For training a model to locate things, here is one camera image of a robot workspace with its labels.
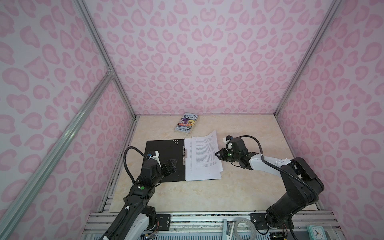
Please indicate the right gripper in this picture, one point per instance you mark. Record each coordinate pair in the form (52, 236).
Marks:
(222, 156)

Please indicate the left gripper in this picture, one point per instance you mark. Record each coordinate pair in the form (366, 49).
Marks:
(172, 167)

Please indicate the black A4 clip folder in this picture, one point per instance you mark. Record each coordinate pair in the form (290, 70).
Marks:
(169, 150)

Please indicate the metal folder clip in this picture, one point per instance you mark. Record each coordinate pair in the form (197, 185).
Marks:
(184, 155)

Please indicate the printed sheet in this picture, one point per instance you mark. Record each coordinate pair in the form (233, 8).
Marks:
(188, 145)
(205, 165)

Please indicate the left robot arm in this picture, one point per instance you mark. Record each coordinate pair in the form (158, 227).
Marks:
(136, 216)

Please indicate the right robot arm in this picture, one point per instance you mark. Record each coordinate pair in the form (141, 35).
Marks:
(302, 185)

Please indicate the colourful paperback book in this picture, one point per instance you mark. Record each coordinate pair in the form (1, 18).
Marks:
(186, 123)

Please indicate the clear tube coil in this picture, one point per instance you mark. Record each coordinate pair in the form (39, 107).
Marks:
(244, 225)

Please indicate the teal alarm clock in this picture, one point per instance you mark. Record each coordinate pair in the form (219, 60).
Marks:
(316, 232)

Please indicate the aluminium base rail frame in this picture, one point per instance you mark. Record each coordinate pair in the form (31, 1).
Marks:
(219, 226)

